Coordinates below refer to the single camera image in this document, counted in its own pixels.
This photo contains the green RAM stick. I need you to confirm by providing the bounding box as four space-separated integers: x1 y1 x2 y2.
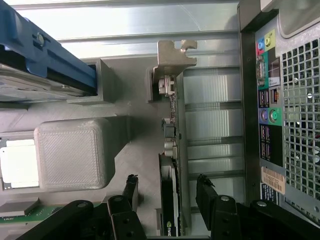
0 203 109 225

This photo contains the grey printed parts rack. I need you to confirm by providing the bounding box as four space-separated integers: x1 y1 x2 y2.
0 58 191 240

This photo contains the silver CPU chip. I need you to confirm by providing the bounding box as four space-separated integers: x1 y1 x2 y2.
0 138 40 190

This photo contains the hard disk in blue caddy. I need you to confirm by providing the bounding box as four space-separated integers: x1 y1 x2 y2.
0 0 98 101

